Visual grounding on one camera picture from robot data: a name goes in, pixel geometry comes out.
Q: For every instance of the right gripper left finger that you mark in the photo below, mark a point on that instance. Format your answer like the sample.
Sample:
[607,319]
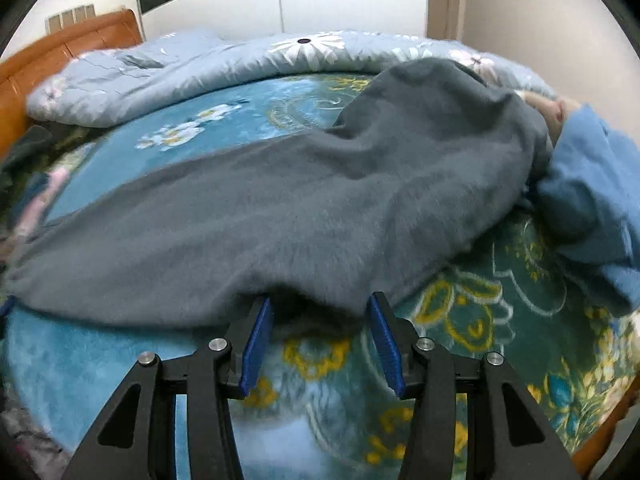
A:
[133,436]

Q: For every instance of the light blue floral duvet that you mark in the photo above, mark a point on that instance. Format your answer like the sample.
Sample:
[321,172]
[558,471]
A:
[104,88]

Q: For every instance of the blue folded garment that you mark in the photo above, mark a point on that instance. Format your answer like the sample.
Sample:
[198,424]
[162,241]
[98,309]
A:
[589,199]

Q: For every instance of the wooden bed footboard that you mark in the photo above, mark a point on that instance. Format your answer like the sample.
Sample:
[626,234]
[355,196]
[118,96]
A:
[594,448]

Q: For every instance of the teal floral bed blanket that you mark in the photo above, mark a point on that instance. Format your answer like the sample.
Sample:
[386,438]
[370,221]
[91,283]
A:
[321,408]

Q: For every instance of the pink folded garment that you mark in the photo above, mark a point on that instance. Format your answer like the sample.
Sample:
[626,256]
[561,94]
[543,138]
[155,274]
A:
[37,203]

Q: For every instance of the dark grey garment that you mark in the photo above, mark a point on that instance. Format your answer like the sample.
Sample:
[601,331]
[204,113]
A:
[35,141]

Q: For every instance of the grey knit sweater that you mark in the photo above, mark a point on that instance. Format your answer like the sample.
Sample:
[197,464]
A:
[424,160]

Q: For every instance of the orange wooden headboard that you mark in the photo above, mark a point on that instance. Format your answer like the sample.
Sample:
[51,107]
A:
[27,69]

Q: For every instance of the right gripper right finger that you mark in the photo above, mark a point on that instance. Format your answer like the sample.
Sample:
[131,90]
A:
[509,436]

